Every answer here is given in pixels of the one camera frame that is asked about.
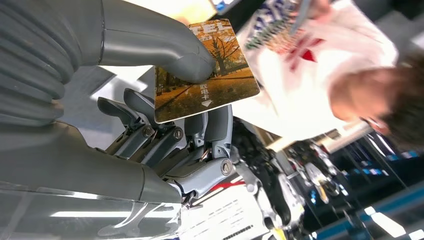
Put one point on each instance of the person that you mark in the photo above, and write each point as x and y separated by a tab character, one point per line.
314	82

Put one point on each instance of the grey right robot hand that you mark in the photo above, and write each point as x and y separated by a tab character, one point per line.
66	179

